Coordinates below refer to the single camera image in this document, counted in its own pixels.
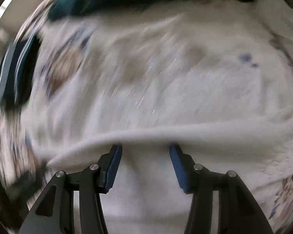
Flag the white knit sweater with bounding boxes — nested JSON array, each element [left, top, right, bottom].
[[21, 0, 293, 234]]

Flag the floral fleece bed blanket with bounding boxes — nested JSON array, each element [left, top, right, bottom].
[[0, 0, 293, 232]]

